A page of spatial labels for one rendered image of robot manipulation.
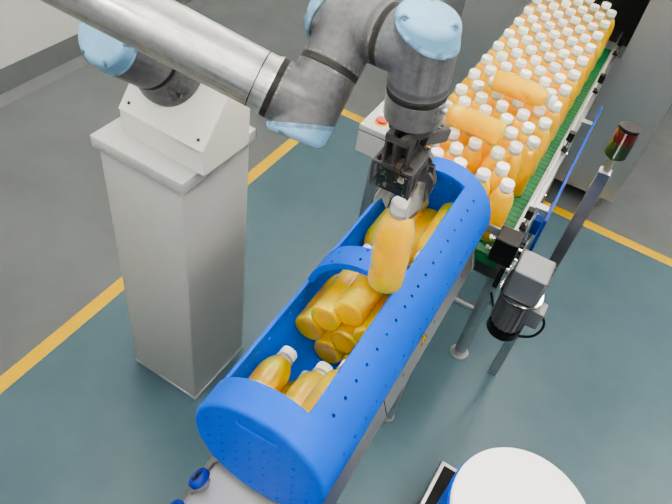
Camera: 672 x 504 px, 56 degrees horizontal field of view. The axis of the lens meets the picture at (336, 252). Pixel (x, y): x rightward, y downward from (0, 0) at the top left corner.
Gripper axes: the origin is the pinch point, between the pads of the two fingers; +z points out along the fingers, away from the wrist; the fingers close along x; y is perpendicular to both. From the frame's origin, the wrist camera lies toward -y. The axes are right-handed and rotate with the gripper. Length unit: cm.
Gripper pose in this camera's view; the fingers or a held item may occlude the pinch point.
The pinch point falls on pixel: (401, 204)
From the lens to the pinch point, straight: 112.3
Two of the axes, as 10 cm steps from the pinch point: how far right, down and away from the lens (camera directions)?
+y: -5.3, 6.2, -5.8
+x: 8.5, 4.3, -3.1
